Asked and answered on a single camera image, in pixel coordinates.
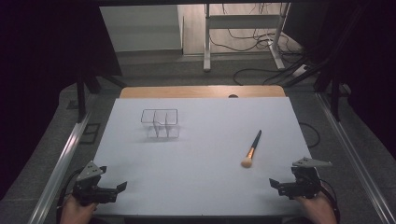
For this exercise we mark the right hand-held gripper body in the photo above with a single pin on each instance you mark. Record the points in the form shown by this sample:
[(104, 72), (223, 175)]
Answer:
[(305, 183)]

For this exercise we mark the white metal desk frame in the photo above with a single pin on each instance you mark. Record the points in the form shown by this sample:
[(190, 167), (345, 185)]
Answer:
[(243, 21)]

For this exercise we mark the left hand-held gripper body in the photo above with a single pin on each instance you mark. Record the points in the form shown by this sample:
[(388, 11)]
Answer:
[(88, 186)]

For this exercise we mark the white power strip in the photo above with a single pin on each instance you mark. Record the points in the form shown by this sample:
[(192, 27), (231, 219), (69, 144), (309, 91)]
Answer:
[(300, 71)]

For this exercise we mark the wooden table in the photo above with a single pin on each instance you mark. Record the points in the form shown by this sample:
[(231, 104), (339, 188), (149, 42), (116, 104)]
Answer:
[(202, 92)]

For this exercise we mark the dark curtain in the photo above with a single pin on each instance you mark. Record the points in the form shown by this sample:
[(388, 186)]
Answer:
[(370, 62), (40, 62)]

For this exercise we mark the black floor plate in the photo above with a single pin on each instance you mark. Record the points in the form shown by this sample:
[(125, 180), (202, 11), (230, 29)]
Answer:
[(90, 133)]

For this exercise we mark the person's left hand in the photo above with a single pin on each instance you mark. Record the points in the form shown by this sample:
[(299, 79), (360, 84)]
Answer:
[(76, 212)]

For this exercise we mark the white table cover sheet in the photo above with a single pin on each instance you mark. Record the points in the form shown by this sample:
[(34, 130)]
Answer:
[(202, 161)]

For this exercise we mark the black metal stand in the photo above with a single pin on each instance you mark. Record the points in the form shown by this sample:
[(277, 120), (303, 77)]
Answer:
[(334, 93), (81, 93)]

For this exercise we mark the white panel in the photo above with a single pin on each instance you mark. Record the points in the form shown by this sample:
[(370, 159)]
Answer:
[(140, 28)]

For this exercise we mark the person's right hand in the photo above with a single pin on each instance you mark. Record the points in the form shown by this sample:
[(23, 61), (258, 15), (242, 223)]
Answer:
[(317, 208)]

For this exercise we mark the aluminium rail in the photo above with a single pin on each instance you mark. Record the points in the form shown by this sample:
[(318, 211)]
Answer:
[(355, 155), (62, 161)]

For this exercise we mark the clear acrylic organizer box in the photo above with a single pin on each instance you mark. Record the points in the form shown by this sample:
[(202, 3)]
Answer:
[(160, 123)]

